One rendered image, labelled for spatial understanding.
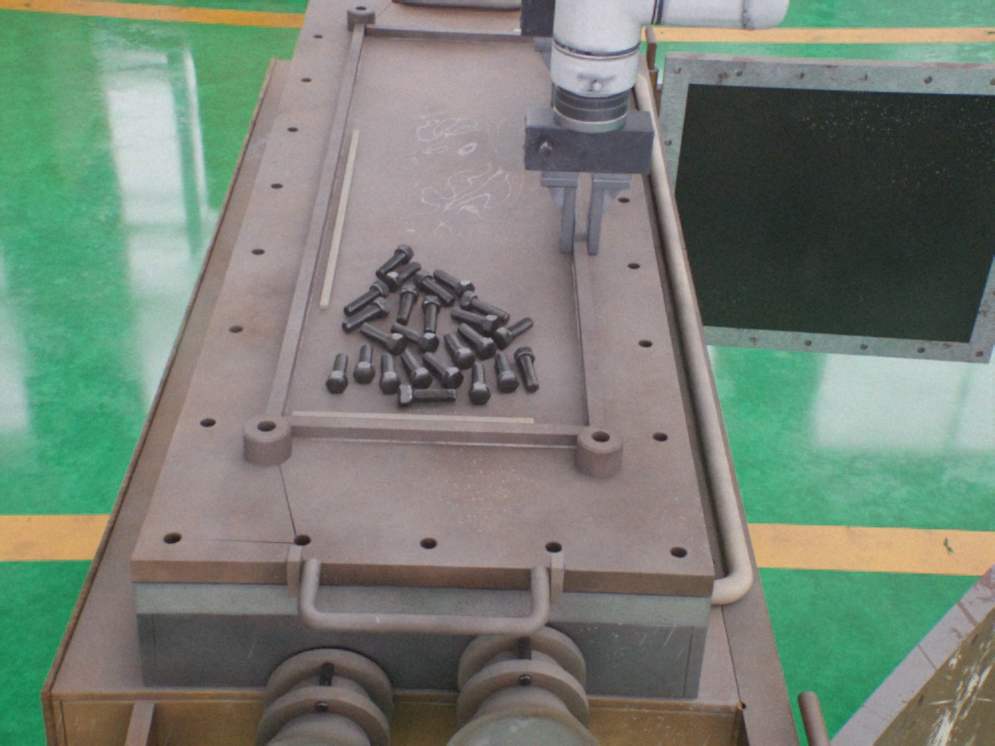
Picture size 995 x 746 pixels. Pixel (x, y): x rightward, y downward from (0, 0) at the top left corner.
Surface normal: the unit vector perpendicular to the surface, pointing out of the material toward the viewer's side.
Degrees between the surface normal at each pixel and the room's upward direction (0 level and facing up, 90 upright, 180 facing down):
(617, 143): 90
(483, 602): 90
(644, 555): 0
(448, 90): 0
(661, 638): 90
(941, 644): 0
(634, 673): 90
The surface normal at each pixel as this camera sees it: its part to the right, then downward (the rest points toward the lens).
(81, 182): 0.04, -0.83
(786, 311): -0.06, 0.55
